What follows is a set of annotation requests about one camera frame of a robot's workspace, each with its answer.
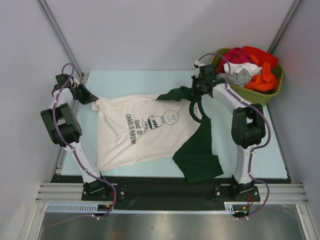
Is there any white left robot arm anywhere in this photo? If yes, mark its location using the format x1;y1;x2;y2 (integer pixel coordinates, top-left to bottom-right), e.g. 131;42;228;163
40;73;117;202

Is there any crimson shirt in bin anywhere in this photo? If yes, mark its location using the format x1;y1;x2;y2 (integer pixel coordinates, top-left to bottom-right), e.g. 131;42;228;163
217;47;253;74

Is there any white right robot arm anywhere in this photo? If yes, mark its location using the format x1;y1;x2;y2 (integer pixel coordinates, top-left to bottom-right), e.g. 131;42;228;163
191;61;266;202

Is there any left aluminium frame post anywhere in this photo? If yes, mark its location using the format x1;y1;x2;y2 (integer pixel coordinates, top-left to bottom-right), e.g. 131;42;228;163
36;0;84;77

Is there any white shirt in bin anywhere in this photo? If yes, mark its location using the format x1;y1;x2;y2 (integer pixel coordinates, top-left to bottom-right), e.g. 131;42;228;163
223;62;262;77

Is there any red shirt in bin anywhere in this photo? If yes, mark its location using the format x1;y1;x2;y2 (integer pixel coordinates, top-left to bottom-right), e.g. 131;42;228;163
242;46;279;70

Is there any grey shirt in bin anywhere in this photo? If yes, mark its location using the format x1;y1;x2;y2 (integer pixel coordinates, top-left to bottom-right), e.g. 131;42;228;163
217;69;252;87

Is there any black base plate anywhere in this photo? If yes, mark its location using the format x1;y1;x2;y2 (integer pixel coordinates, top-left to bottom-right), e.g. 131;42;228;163
49;174;292;211

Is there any white slotted cable duct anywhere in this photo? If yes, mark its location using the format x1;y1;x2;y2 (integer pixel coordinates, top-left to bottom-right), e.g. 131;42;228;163
46;201;252;215

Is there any cream and green t-shirt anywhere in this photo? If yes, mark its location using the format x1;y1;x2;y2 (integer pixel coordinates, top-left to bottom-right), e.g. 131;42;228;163
92;86;224;184

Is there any aluminium frame post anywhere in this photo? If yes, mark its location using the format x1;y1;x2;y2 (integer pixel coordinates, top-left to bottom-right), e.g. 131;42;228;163
36;0;84;77
267;0;303;54

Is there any green plastic bin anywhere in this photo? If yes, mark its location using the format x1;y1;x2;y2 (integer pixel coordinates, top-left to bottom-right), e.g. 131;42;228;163
217;48;284;106

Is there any right aluminium frame post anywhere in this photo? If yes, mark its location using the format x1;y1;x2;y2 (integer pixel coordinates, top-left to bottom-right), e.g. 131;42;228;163
267;0;303;54

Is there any orange shirt in bin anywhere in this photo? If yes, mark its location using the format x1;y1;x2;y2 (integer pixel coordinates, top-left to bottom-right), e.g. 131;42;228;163
244;62;277;93

